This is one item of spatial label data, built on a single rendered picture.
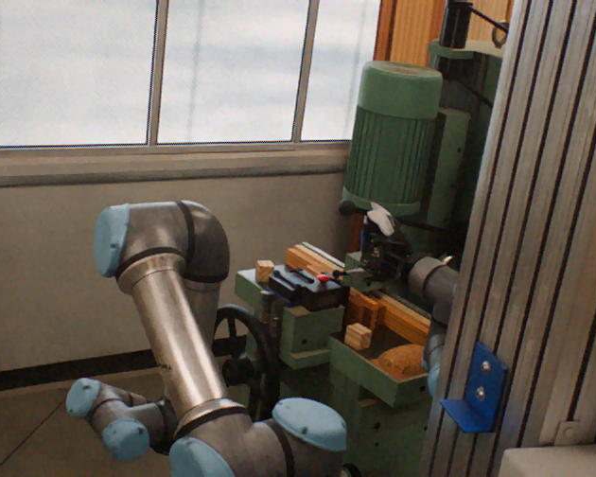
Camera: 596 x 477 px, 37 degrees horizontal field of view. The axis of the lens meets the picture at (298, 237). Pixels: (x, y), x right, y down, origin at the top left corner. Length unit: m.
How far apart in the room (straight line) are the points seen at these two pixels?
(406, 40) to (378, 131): 1.64
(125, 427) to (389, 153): 0.78
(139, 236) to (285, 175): 2.12
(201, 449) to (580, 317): 0.57
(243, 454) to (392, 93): 0.89
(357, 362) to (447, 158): 0.50
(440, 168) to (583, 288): 1.08
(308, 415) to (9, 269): 1.99
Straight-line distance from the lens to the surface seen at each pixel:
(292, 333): 1.93
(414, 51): 3.58
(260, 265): 2.20
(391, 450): 2.09
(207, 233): 1.54
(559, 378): 1.04
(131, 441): 1.69
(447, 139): 2.04
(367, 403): 1.96
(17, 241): 3.21
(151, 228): 1.48
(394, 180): 1.95
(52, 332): 3.39
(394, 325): 2.06
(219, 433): 1.32
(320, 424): 1.38
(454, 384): 1.24
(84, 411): 1.77
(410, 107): 1.92
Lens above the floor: 1.75
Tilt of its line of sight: 20 degrees down
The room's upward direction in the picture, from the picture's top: 8 degrees clockwise
